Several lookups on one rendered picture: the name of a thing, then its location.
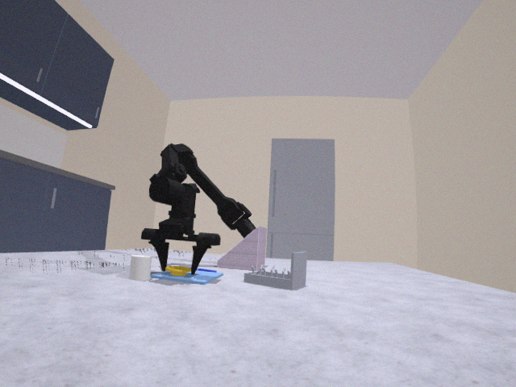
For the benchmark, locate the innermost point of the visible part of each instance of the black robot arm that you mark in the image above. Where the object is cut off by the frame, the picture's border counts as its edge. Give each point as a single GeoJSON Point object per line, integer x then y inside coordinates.
{"type": "Point", "coordinates": [167, 188]}

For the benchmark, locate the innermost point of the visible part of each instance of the white cylinder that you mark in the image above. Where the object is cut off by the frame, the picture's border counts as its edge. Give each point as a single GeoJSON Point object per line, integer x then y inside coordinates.
{"type": "Point", "coordinates": [140, 267]}

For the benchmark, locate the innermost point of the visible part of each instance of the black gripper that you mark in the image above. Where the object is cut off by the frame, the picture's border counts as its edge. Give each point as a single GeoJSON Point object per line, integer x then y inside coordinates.
{"type": "Point", "coordinates": [204, 240]}

